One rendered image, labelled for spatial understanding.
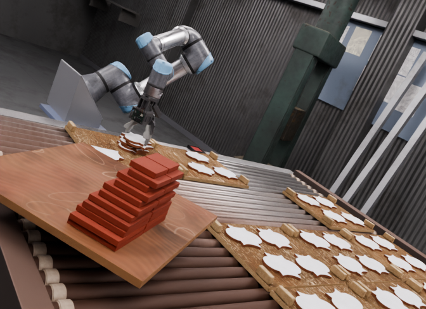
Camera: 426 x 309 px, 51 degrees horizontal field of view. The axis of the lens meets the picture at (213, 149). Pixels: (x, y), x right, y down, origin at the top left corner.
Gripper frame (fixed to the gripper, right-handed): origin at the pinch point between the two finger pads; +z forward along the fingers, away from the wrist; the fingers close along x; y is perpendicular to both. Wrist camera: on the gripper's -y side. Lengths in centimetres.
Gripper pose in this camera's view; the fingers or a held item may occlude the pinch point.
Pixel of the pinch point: (136, 138)
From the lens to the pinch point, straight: 193.2
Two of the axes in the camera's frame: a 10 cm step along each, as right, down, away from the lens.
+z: -4.0, 8.9, 2.3
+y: -3.5, 0.8, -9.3
